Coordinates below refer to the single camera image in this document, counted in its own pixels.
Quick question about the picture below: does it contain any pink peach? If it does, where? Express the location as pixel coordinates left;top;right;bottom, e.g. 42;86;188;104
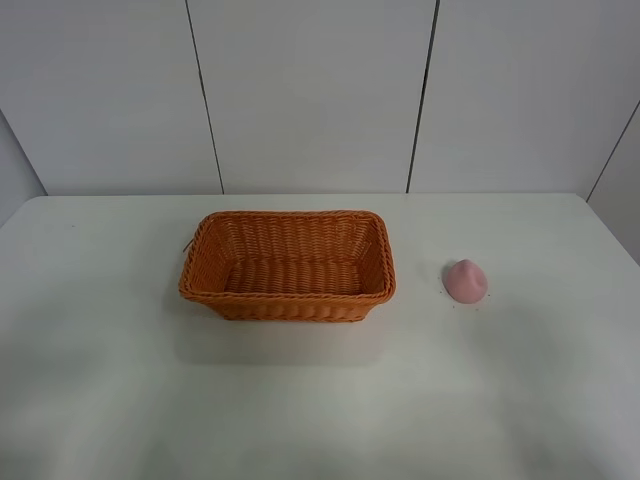
443;259;488;304

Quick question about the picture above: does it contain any orange woven wicker basket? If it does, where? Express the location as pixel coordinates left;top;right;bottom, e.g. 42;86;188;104
179;210;396;323

